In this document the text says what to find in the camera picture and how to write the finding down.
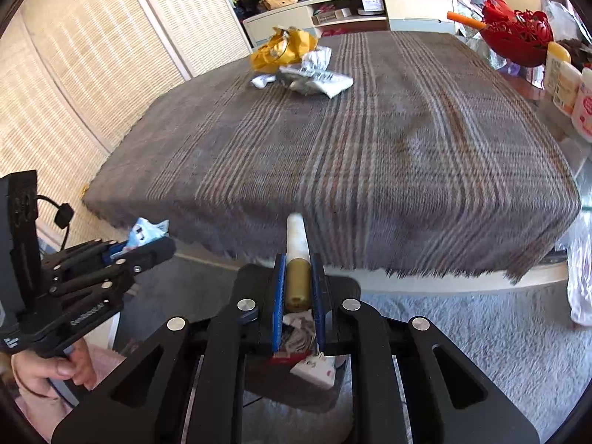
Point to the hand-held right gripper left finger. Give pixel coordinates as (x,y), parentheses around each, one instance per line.
(277,305)

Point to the crumpled yellow paper bag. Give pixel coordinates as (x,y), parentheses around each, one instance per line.
(282,51)

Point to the grey plaid tablecloth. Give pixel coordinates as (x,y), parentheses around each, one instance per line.
(370,148)

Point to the blue white wrapper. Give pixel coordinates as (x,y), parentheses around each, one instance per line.
(143,233)

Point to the orange stick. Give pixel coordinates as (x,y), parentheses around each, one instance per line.
(465,19)

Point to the red openwork bowl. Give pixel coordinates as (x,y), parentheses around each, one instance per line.
(518,37)

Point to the flat cardboard box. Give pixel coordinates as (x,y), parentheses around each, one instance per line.
(330,16)

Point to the beige television cabinet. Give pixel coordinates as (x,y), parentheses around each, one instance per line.
(416,9)

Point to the woven bamboo screen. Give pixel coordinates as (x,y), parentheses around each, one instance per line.
(69,55)

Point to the white cardboard carton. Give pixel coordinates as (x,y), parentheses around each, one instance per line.
(317,372)

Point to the white bottle with pink label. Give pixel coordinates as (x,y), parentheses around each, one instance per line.
(583,111)

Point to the white tube with gold cap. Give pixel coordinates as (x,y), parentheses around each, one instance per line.
(297,240)

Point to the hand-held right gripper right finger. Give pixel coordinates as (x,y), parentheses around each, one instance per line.
(318,305)

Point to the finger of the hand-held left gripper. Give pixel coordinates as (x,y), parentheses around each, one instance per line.
(148,254)
(78,252)

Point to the person's left hand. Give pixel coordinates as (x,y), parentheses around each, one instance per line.
(51,372)

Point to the large white plastic bag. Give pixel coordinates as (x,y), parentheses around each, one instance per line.
(582,277)

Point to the small white box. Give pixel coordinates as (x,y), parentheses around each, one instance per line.
(371,5)

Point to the person's left forearm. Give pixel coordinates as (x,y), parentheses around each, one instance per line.
(37,414)

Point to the black trash bin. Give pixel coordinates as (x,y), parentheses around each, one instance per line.
(296,400)

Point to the white bottle with yellow cap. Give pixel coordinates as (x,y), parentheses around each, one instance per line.
(562,88)

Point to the crumpled white printed wrapper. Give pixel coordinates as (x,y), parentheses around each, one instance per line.
(314,81)

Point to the red slippers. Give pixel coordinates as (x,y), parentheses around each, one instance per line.
(334,32)

